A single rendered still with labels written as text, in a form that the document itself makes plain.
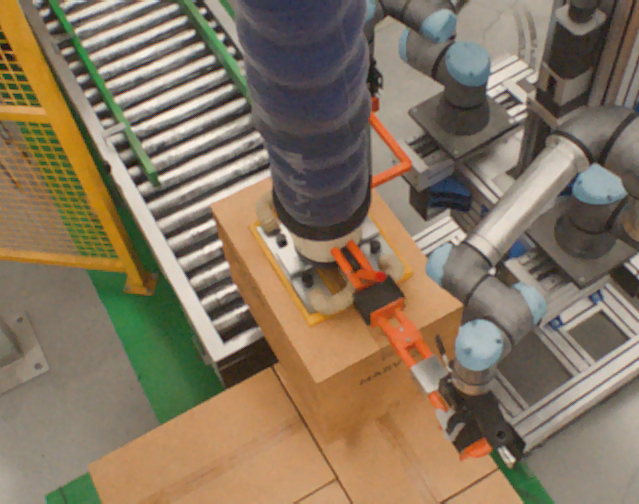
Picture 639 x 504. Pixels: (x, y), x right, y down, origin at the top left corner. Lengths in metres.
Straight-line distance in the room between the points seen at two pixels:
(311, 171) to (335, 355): 0.48
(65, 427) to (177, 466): 0.85
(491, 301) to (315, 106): 0.47
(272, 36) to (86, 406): 2.10
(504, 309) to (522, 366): 1.45
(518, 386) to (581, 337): 0.29
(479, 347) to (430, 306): 0.60
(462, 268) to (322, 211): 0.39
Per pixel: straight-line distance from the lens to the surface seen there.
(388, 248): 2.06
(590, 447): 3.08
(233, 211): 2.20
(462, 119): 2.34
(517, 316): 1.48
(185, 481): 2.46
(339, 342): 1.96
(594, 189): 2.01
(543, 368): 2.93
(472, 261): 1.53
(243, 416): 2.49
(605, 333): 3.04
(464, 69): 2.22
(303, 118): 1.53
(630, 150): 1.61
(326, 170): 1.68
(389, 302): 1.84
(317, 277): 2.03
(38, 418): 3.29
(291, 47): 1.42
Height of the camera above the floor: 2.83
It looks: 57 degrees down
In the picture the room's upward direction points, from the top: 7 degrees counter-clockwise
